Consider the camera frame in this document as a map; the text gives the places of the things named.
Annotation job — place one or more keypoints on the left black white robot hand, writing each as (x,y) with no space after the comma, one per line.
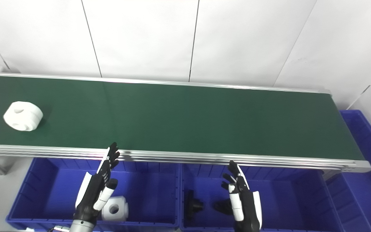
(96,190)

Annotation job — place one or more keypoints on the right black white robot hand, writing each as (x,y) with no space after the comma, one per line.
(243,199)

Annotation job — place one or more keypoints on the white round plastic part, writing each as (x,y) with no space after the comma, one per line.
(23,116)
(115,209)

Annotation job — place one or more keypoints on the black plastic part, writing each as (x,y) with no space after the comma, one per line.
(192,203)
(222,206)

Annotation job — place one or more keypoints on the blue plastic bin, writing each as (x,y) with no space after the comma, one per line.
(50,193)
(282,199)
(362,180)

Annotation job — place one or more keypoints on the green conveyor belt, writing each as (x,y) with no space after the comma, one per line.
(179,119)
(188,158)

